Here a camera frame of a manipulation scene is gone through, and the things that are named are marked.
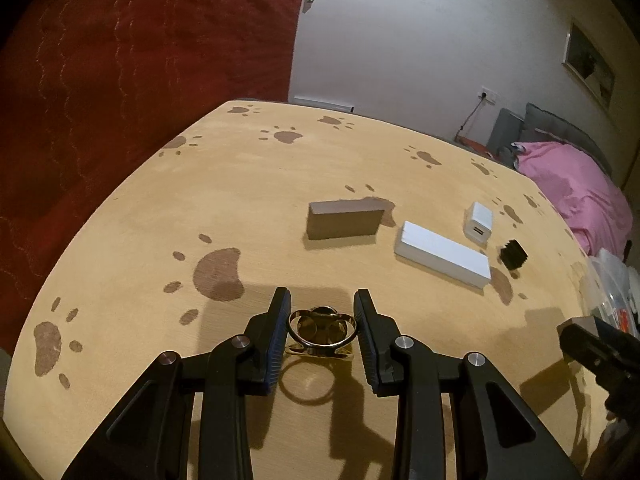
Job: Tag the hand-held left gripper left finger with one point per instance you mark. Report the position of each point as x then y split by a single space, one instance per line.
275 340

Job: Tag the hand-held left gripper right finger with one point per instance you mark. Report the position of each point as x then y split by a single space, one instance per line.
367 345

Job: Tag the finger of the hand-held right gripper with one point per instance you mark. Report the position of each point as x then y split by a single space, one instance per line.
595 352

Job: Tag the taupe wooden block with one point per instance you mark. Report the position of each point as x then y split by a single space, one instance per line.
345 222
575 321

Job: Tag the clear plastic bowl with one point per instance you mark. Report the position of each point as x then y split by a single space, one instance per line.
607 280

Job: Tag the white rectangular block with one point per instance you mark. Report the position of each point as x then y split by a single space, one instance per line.
440 252

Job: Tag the small black cube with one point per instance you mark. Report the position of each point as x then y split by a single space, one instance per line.
514 255

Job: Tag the white usb charger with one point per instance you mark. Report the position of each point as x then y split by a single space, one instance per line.
479 220

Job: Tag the pink blanket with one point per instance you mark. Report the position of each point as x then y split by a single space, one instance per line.
575 185

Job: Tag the red quilted curtain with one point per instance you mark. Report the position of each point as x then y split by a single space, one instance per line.
125 85

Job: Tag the white wall socket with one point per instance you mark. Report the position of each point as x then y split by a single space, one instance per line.
487 95

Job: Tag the framed wall picture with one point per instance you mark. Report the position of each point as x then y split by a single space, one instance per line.
590 60

